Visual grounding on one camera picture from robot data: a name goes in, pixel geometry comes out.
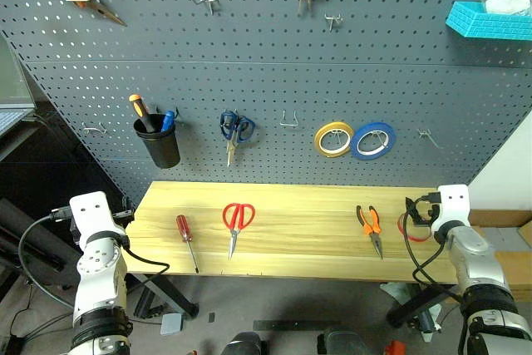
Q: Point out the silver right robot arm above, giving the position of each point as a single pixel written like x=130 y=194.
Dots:
x=474 y=255

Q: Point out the black table leg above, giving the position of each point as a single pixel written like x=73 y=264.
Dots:
x=174 y=297
x=411 y=309

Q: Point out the brown cardboard box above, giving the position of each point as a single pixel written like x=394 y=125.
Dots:
x=515 y=276

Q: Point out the grey laptop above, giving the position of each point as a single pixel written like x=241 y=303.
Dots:
x=12 y=120

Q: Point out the yellow tape roll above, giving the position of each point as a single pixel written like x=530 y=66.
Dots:
x=322 y=145

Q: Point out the grey metal pegboard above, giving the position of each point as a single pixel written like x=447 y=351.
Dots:
x=266 y=60

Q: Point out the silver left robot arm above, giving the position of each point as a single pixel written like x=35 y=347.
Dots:
x=99 y=276

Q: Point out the blue tape roll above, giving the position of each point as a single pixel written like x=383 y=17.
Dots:
x=359 y=151

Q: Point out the dark rounded shape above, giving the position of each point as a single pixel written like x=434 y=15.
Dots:
x=345 y=342
x=245 y=344

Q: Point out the black plastic cup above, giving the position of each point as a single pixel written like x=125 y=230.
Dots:
x=160 y=147

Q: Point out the red tape roll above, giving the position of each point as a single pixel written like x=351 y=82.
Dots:
x=415 y=239

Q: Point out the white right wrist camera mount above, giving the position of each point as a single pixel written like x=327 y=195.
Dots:
x=455 y=205

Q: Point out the small red floor object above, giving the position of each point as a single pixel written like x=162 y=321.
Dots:
x=395 y=348

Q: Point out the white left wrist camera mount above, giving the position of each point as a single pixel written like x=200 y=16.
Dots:
x=89 y=213

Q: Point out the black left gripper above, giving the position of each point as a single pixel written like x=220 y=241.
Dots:
x=124 y=218

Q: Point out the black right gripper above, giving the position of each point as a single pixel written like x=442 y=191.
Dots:
x=425 y=217

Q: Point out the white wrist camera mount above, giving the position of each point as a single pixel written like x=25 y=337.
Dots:
x=89 y=213
x=455 y=205

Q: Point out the grey square floor block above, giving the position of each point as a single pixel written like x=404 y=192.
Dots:
x=171 y=323

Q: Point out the teal brick pattern box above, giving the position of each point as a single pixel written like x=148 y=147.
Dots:
x=490 y=24

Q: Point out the black flat strip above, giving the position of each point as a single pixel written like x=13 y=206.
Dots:
x=295 y=324

